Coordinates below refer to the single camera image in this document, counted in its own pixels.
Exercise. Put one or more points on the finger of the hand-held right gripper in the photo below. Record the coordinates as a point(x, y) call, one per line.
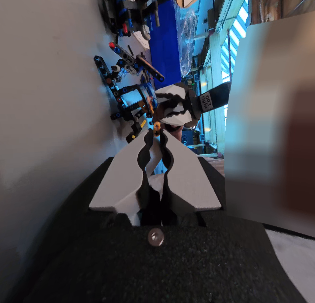
point(172, 91)
point(178, 117)

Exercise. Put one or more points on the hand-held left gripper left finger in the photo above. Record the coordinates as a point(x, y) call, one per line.
point(118, 182)

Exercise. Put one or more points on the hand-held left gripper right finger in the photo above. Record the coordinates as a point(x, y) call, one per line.
point(194, 182)

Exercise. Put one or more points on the small orange lego connector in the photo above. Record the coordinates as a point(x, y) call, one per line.
point(156, 128)

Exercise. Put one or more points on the black technic frame assembly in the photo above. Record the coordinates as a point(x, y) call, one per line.
point(147, 96)

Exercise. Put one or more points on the dark lego beam blue pin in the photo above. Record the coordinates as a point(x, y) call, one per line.
point(150, 67)

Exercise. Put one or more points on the small clear lego piece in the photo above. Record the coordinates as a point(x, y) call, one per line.
point(120, 74)

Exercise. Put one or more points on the small black lego pin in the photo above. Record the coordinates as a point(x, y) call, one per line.
point(131, 50)

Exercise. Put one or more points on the grey lego beam red pin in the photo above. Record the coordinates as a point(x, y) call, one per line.
point(124, 56)

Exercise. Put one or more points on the long black lego beam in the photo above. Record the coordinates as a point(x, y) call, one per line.
point(104, 74)

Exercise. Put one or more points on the black lego chassis assembly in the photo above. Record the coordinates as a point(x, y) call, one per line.
point(133, 7)

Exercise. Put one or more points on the person's right hand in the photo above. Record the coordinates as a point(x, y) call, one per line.
point(176, 135)

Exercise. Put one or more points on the blue plastic bin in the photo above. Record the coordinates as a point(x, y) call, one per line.
point(164, 41)

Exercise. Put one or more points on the clear plastic bag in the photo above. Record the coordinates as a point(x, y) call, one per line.
point(187, 37)

